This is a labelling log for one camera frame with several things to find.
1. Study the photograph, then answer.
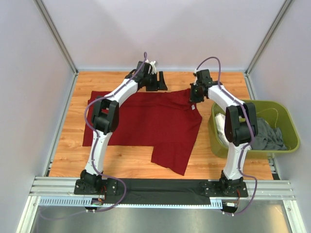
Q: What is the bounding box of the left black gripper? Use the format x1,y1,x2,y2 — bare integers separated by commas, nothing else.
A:
143,72,168,92

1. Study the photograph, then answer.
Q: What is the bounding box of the red t-shirt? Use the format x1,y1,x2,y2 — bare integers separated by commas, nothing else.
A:
82,88,203,176

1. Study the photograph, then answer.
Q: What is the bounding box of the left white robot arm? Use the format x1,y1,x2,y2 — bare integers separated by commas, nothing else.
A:
74,60,168,195

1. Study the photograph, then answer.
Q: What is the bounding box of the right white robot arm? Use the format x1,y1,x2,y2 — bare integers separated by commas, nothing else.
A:
190,69,258,196

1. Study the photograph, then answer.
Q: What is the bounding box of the white t-shirt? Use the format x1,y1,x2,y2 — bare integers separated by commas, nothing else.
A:
215,113,229,147

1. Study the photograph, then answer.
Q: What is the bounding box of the green plastic bin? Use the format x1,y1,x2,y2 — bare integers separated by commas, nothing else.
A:
208,100,300,159

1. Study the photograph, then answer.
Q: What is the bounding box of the grey t-shirt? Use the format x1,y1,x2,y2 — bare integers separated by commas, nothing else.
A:
251,117,287,150

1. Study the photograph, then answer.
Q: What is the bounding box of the black cloth strip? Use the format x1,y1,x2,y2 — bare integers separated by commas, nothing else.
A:
104,177,212,208

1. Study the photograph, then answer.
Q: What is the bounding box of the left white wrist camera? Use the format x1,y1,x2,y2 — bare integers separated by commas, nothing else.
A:
149,61,158,74

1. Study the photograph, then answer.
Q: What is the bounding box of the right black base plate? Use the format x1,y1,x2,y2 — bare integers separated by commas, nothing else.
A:
199,178,248,198

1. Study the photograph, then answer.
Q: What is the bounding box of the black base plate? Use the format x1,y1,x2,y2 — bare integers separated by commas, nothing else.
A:
73,178,124,196
199,178,248,198

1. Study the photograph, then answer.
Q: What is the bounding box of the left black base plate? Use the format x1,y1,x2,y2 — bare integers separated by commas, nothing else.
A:
73,178,124,196

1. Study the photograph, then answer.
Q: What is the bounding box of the slotted cable duct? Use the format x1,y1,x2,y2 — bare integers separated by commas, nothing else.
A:
38,197,223,210

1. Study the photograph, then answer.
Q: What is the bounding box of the left aluminium frame post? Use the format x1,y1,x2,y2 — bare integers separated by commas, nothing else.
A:
34,0,78,74

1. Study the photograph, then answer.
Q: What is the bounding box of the aluminium frame post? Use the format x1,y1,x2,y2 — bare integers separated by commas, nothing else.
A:
245,0,294,76
34,0,78,74

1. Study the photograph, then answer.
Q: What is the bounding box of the aluminium mounting rail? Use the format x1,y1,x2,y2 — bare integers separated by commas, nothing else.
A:
29,177,296,200

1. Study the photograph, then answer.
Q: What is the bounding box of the right aluminium frame post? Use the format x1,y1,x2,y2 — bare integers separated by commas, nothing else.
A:
245,0,294,76

